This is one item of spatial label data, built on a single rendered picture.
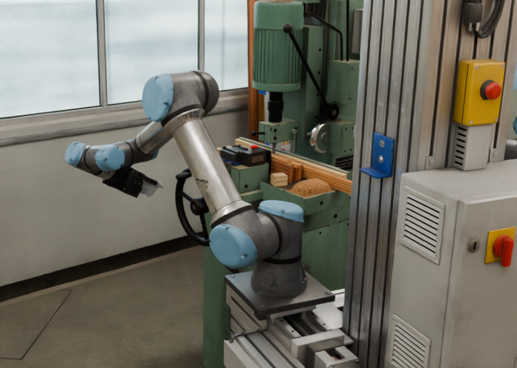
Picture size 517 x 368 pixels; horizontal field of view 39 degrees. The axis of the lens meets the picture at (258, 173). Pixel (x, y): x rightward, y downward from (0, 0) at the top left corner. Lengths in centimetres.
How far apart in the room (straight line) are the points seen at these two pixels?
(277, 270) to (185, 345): 149
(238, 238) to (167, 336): 171
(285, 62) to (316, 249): 69
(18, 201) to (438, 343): 250
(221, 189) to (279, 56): 89
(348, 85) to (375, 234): 101
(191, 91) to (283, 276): 53
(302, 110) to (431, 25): 124
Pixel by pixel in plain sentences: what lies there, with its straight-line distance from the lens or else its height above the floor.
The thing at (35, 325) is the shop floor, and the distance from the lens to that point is 358.
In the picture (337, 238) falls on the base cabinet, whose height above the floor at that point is 65.
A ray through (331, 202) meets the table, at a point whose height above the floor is 86.
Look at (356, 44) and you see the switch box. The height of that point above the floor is 136.
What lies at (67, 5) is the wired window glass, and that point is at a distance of 368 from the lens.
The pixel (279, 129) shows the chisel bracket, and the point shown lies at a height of 105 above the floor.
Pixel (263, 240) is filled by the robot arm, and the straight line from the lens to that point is 179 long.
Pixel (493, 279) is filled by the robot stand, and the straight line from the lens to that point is 155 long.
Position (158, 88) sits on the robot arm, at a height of 134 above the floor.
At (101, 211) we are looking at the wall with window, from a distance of 388.
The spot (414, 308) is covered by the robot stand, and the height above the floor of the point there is 95.
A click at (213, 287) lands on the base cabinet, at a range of 294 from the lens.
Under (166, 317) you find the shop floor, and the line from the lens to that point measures 356.
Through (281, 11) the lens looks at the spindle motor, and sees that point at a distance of 256.
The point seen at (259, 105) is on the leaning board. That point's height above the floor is 85.
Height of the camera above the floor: 167
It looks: 17 degrees down
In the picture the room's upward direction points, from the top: 2 degrees clockwise
